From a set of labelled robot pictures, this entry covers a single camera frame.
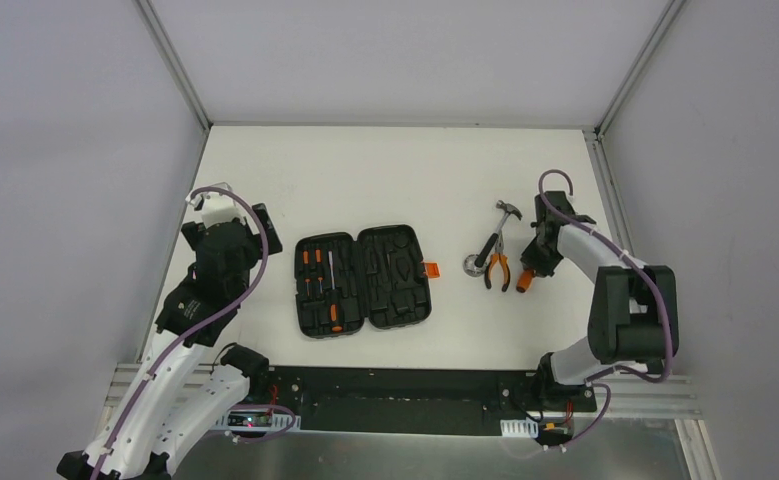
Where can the right white cable duct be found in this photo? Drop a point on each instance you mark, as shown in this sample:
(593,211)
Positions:
(519,428)

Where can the aluminium frame rail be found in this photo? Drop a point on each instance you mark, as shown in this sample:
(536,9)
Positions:
(631,398)

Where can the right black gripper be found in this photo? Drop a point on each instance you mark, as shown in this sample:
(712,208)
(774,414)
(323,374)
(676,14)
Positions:
(539,250)

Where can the black plastic tool case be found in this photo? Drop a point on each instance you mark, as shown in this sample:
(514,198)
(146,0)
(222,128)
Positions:
(381,279)

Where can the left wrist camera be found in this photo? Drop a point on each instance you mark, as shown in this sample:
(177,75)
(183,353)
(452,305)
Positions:
(217,205)

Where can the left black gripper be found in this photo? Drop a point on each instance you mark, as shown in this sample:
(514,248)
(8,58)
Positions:
(268,227)

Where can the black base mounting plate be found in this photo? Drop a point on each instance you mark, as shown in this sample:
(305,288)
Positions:
(410,401)

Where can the large orange black screwdriver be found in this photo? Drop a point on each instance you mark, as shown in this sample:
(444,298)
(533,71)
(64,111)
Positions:
(525,280)

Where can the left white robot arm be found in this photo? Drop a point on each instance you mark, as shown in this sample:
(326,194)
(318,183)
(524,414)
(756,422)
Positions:
(149,435)

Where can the left white cable duct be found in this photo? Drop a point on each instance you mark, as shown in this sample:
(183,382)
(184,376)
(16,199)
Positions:
(256,421)

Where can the silver measuring tape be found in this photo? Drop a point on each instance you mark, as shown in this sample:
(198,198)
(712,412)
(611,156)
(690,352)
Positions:
(471,267)

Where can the hammer with black handle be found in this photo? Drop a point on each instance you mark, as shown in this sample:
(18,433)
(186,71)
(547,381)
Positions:
(509,210)

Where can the white cable duct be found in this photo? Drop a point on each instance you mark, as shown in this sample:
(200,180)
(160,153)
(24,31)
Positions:
(519,428)
(256,421)

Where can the orange handled pliers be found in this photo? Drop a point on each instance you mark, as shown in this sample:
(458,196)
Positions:
(498,260)

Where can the flat screwdriver in case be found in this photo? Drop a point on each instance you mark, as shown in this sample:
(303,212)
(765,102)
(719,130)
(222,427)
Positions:
(336,326)

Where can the small orange black screwdriver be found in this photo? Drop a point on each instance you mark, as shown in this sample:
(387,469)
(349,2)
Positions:
(306,272)

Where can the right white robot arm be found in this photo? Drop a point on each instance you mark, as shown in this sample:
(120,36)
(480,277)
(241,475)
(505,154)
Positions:
(632,321)

